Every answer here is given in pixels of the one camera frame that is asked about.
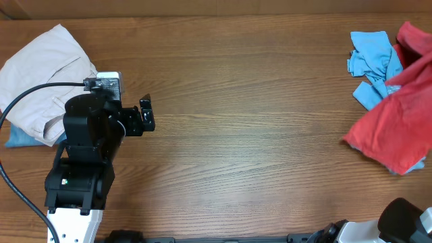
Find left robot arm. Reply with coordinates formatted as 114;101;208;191
45;92;155;242

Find light blue t-shirt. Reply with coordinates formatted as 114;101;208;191
347;31;424;172

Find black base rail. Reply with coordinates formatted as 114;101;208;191
94;230;312;243

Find folded blue jeans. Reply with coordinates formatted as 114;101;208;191
5;124;67;148

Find left black cable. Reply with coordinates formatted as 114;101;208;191
0;82;86;243

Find beige folded trousers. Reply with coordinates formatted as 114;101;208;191
1;24;97;135

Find red printed t-shirt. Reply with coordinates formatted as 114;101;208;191
344;22;431;175

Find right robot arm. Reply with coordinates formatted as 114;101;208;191
307;198;431;243

